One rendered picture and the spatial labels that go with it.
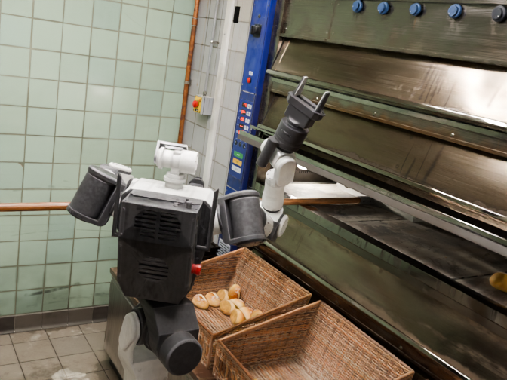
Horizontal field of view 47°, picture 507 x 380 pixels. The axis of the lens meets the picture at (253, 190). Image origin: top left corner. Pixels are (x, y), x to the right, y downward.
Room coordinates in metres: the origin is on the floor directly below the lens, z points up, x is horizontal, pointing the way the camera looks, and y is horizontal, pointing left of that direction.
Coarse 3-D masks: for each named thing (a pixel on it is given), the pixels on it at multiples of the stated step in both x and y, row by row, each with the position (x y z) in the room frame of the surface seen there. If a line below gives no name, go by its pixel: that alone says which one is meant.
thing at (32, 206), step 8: (288, 200) 2.44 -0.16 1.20; (296, 200) 2.46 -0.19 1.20; (304, 200) 2.49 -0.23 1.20; (312, 200) 2.51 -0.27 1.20; (320, 200) 2.54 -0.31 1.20; (328, 200) 2.56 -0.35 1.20; (336, 200) 2.59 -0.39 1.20; (344, 200) 2.61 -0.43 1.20; (352, 200) 2.64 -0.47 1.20; (360, 200) 2.67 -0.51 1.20; (0, 208) 1.79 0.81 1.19; (8, 208) 1.81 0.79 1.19; (16, 208) 1.82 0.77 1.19; (24, 208) 1.84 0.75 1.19; (32, 208) 1.85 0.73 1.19; (40, 208) 1.86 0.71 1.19; (48, 208) 1.88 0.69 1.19; (56, 208) 1.89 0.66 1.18; (64, 208) 1.91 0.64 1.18
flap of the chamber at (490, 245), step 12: (252, 144) 2.59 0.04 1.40; (312, 168) 2.22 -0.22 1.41; (336, 180) 2.09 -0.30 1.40; (348, 180) 2.04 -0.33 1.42; (360, 192) 1.98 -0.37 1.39; (372, 192) 1.93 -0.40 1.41; (396, 204) 1.83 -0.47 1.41; (420, 216) 1.75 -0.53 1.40; (432, 216) 1.71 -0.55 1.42; (444, 228) 1.66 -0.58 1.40; (456, 228) 1.63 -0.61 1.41; (468, 240) 1.59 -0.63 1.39; (480, 240) 1.56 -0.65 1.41; (504, 252) 1.50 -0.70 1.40
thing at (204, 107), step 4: (196, 96) 3.28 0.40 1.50; (200, 96) 3.25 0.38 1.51; (196, 100) 3.27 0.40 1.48; (204, 100) 3.22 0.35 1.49; (208, 100) 3.24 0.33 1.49; (212, 100) 3.25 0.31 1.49; (200, 104) 3.23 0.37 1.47; (204, 104) 3.23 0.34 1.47; (208, 104) 3.24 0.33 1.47; (212, 104) 3.25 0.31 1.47; (196, 108) 3.26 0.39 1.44; (200, 108) 3.22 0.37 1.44; (204, 108) 3.23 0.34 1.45; (208, 108) 3.24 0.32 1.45; (196, 112) 3.27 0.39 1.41; (200, 112) 3.22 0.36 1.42; (204, 112) 3.23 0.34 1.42; (208, 112) 3.24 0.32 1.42
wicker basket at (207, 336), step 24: (216, 264) 2.64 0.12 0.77; (240, 264) 2.70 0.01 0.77; (264, 264) 2.57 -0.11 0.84; (192, 288) 2.58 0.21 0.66; (216, 288) 2.65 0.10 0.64; (264, 288) 2.51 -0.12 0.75; (288, 288) 2.39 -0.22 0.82; (216, 312) 2.50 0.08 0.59; (264, 312) 2.16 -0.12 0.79; (216, 336) 2.03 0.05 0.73; (264, 336) 2.16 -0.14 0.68
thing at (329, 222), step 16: (304, 208) 2.45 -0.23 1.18; (320, 224) 2.35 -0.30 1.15; (336, 224) 2.27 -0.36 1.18; (352, 240) 2.18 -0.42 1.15; (368, 240) 2.13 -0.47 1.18; (384, 256) 2.03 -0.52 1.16; (400, 256) 1.99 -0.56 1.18; (416, 272) 1.89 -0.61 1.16; (432, 272) 1.87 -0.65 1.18; (448, 288) 1.78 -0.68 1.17; (464, 288) 1.77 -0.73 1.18; (464, 304) 1.72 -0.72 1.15; (480, 304) 1.68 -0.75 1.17; (496, 304) 1.68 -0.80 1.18; (496, 320) 1.62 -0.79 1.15
